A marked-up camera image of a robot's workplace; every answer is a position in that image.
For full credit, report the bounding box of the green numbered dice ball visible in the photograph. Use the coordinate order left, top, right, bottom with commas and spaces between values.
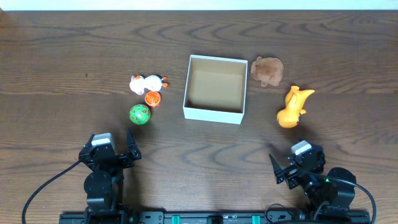
129, 104, 151, 125

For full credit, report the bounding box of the small orange ball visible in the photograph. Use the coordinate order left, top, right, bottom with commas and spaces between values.
145, 91, 161, 108

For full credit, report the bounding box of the white pink duck toy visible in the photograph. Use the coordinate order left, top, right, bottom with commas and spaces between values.
129, 75, 169, 95

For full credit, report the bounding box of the yellow rubber duck toy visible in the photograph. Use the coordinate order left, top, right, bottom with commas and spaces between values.
276, 85, 315, 128

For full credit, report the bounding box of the brown plush toy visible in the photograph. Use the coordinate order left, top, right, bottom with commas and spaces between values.
250, 56, 284, 87

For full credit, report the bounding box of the white cardboard box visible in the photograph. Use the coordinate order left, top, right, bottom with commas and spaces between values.
183, 55, 248, 124

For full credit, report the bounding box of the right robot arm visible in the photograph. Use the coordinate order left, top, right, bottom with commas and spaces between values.
269, 141, 356, 219

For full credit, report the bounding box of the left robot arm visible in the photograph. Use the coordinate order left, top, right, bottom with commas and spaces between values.
78, 129, 142, 211

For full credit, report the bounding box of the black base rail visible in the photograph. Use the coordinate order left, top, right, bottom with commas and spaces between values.
59, 210, 371, 224

